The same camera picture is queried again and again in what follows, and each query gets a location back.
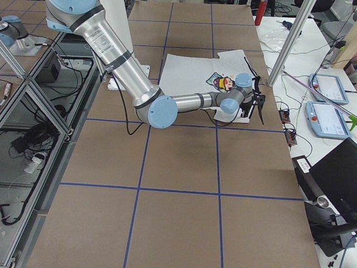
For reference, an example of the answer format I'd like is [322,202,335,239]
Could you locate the black box with label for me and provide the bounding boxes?
[292,156,330,209]

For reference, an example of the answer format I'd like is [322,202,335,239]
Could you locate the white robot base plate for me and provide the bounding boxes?
[108,64,151,90]

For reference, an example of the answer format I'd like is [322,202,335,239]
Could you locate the orange circuit board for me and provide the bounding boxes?
[278,109,297,147]

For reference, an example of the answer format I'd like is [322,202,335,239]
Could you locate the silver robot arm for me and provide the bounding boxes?
[46,1,266,128]

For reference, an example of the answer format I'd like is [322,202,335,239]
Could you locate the blue teach pendant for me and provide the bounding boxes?
[305,101,351,140]
[309,74,349,105]

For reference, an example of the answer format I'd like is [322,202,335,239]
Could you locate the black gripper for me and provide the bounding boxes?
[240,94,265,125]

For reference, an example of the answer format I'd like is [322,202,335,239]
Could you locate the aluminium frame post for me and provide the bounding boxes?
[267,0,316,87]

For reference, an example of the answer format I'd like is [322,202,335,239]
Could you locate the black laptop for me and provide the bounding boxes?
[310,138,356,214]

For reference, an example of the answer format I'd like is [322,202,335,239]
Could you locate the aluminium frame structure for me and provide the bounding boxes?
[1,33,102,267]

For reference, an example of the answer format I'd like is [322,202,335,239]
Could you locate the black monitor stand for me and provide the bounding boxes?
[304,202,356,257]

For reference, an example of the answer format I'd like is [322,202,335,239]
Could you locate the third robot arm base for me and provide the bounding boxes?
[1,15,42,56]

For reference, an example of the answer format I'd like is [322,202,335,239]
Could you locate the grey cartoon print t-shirt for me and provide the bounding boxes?
[149,50,261,126]

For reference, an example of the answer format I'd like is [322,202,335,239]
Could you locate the clear plastic bag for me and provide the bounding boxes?
[259,27,290,52]

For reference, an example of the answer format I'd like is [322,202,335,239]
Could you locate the red bottle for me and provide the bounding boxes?
[254,0,268,26]

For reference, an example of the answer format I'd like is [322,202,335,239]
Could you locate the lower blue teach pendant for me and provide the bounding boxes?
[305,101,351,140]

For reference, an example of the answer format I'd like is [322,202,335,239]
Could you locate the black power box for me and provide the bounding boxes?
[35,54,61,83]

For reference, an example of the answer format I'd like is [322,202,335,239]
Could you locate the upper blue teach pendant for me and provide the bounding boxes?
[309,74,349,105]

